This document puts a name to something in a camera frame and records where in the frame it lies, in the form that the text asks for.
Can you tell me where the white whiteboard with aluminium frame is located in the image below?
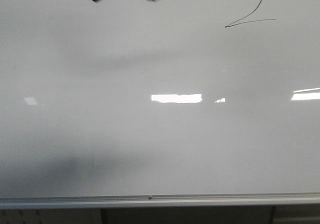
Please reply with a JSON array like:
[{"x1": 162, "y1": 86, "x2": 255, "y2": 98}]
[{"x1": 0, "y1": 0, "x2": 320, "y2": 209}]

